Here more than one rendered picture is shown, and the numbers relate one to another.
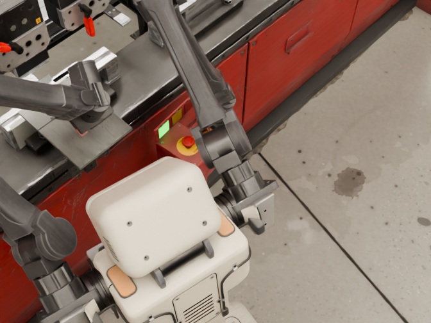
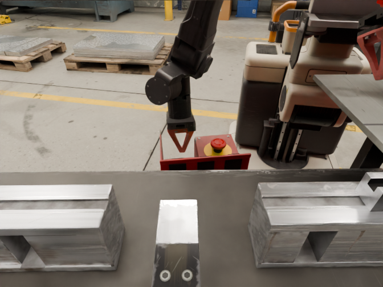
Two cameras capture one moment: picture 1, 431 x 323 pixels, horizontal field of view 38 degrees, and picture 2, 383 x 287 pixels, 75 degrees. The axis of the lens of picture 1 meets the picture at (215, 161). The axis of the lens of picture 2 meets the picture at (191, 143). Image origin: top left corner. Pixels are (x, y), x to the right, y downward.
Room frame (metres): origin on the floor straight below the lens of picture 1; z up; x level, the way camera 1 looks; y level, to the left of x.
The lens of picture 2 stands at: (1.48, 0.39, 1.19)
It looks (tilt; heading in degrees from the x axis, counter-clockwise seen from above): 38 degrees down; 226
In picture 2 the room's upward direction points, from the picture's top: straight up
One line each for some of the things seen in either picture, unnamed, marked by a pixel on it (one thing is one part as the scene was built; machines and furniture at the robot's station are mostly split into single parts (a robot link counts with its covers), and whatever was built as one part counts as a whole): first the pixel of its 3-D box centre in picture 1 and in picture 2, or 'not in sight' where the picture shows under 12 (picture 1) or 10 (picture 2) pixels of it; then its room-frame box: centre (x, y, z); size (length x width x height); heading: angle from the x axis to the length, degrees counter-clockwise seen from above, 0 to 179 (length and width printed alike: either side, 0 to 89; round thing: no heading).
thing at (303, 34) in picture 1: (300, 37); not in sight; (1.76, -0.32, 0.59); 0.15 x 0.02 x 0.07; 137
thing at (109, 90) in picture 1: (72, 118); not in sight; (1.10, 0.42, 0.89); 0.30 x 0.05 x 0.03; 137
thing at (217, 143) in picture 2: (188, 143); (218, 147); (1.09, 0.08, 0.79); 0.04 x 0.04 x 0.04
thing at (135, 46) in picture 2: not in sight; (121, 45); (-0.14, -2.59, 0.20); 1.01 x 0.63 x 0.12; 129
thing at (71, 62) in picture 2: not in sight; (123, 56); (-0.14, -2.59, 0.07); 1.20 x 0.81 x 0.14; 129
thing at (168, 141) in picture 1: (195, 140); (200, 163); (1.13, 0.06, 0.75); 0.20 x 0.16 x 0.18; 143
